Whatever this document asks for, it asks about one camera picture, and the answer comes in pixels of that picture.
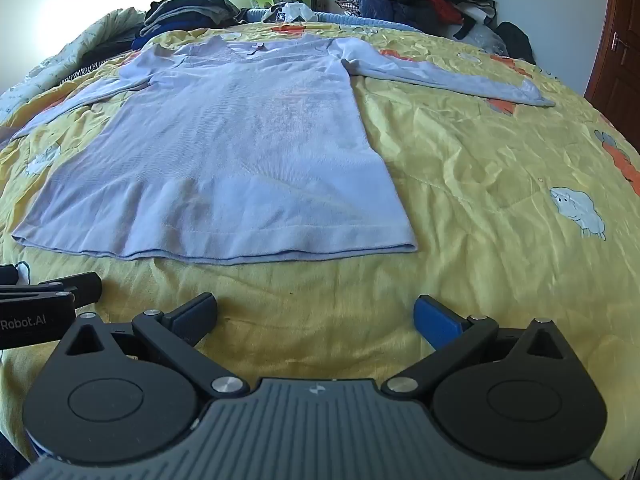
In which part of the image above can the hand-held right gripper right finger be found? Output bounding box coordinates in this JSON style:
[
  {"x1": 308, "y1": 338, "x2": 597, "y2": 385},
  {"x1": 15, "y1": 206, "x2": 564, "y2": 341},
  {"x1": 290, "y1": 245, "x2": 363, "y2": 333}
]
[{"x1": 380, "y1": 295, "x2": 576, "y2": 401}]

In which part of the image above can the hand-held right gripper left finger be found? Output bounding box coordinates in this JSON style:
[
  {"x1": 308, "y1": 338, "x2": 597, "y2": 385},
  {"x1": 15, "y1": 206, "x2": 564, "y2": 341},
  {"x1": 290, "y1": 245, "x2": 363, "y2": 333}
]
[{"x1": 60, "y1": 292, "x2": 251, "y2": 401}]

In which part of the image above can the white lace-trimmed cloth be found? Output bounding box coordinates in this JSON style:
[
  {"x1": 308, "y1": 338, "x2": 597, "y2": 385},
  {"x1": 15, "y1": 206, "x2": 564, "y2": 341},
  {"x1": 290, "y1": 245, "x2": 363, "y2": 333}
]
[{"x1": 11, "y1": 30, "x2": 557, "y2": 267}]

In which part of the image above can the pile of dark folded clothes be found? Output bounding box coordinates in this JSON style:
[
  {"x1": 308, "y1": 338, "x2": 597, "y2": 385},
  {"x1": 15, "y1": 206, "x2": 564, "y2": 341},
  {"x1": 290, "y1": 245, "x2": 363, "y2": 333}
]
[{"x1": 132, "y1": 0, "x2": 257, "y2": 52}]

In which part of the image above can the yellow printed bedsheet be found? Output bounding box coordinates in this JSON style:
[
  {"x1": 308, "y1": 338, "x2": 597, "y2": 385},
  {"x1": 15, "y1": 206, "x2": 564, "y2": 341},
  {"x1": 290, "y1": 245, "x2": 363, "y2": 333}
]
[{"x1": 0, "y1": 20, "x2": 640, "y2": 480}]

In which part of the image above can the pale green printed quilt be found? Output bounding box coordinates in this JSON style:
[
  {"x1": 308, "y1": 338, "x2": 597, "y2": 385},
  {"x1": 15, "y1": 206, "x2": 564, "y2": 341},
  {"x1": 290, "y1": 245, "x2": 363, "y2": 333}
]
[{"x1": 0, "y1": 7, "x2": 152, "y2": 128}]

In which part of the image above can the blue ribbed blanket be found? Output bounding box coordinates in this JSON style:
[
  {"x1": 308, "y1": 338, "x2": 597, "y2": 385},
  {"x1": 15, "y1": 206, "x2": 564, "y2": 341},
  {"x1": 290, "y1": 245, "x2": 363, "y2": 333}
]
[{"x1": 245, "y1": 8, "x2": 417, "y2": 35}]

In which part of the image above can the navy padded jacket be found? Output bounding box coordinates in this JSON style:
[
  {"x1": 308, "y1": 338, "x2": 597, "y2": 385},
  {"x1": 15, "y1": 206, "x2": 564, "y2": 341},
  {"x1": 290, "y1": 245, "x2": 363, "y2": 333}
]
[{"x1": 354, "y1": 0, "x2": 465, "y2": 27}]

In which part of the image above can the white crumpled plastic bag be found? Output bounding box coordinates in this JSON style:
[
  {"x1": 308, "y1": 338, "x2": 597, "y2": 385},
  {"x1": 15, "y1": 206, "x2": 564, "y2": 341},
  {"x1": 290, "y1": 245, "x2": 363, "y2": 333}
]
[{"x1": 264, "y1": 2, "x2": 317, "y2": 25}]

